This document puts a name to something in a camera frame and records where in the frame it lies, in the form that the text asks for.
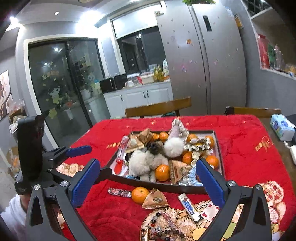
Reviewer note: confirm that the brown fluffy scrunchie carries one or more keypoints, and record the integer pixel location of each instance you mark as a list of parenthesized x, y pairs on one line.
[(152, 147)]

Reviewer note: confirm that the brown triangular snack packet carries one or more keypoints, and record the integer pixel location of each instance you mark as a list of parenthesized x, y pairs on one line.
[(155, 199), (179, 171), (141, 139)]

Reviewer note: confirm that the green packet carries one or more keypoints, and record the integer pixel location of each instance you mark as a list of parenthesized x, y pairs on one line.
[(271, 55)]

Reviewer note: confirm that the group of mandarin oranges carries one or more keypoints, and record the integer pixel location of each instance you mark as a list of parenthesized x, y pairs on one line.
[(162, 172)]

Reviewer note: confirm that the yellow drink bottles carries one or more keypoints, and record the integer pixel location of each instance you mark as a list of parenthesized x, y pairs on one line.
[(159, 73)]

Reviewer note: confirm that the white kitchen cabinet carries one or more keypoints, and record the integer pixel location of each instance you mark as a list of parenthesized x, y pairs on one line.
[(138, 95)]

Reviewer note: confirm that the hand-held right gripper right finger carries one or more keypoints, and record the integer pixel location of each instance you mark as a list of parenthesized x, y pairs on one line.
[(209, 183)]

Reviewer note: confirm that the red spoon in clear wrapper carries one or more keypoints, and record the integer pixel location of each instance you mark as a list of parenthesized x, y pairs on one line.
[(120, 160)]

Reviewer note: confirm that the white power adapter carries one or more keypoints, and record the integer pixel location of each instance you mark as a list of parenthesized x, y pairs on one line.
[(292, 154)]

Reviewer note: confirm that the silver double door fridge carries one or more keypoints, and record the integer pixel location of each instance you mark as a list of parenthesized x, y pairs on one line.
[(208, 69)]

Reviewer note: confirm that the red embroidered blanket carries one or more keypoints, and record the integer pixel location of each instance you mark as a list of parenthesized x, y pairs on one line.
[(242, 143)]

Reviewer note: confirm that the blue white tissue pack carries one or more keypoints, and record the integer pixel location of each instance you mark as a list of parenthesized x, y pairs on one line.
[(281, 126)]

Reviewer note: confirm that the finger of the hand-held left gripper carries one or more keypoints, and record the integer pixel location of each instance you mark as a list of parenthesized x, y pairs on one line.
[(105, 173), (78, 150)]

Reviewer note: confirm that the dark rimmed rectangular tray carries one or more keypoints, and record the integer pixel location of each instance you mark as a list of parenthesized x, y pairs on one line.
[(161, 186)]

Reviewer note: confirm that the white storage container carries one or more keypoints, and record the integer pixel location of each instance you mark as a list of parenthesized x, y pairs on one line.
[(146, 78)]

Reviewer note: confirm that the framed wall picture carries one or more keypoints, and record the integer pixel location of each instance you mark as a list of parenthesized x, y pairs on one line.
[(4, 92)]

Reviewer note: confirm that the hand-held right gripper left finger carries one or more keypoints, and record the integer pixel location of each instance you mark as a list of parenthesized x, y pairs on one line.
[(85, 183)]

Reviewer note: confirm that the cluttered storage rack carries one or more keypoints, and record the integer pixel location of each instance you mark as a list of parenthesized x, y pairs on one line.
[(16, 115)]

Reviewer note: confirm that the black microwave oven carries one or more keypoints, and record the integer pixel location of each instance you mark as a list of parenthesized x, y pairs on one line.
[(111, 83)]

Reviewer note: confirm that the red gift box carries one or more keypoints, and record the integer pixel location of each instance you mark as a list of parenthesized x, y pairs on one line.
[(263, 53)]

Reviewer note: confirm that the white fluffy pom scrunchie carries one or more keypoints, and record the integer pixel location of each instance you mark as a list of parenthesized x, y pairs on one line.
[(173, 147)]

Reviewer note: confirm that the dark kitchen window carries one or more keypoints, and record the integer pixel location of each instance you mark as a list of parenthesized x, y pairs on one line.
[(141, 51)]

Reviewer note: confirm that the person's left forearm white sleeve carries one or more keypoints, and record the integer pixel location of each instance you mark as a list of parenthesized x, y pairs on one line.
[(12, 217)]

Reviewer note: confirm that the single mandarin orange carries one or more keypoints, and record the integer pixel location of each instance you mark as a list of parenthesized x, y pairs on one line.
[(140, 195)]

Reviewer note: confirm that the white blue slim packet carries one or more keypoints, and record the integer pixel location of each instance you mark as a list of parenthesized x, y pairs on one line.
[(190, 207)]

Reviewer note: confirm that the brown white ruffled scrunchie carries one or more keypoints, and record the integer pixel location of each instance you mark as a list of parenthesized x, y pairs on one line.
[(198, 146)]

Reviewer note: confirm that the light blue crochet scrunchie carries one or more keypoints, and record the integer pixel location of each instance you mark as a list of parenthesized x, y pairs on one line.
[(192, 178)]

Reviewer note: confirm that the large cream fluffy scrunchie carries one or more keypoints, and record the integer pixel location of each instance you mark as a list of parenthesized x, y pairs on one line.
[(141, 163)]

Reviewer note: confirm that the silver patterned candy wrapper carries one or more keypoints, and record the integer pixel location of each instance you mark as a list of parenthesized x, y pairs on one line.
[(119, 192)]

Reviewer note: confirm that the wooden chair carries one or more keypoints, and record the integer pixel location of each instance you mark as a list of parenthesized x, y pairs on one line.
[(254, 111), (157, 107)]

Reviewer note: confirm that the glass sliding door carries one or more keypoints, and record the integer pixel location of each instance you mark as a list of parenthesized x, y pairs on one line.
[(60, 69)]

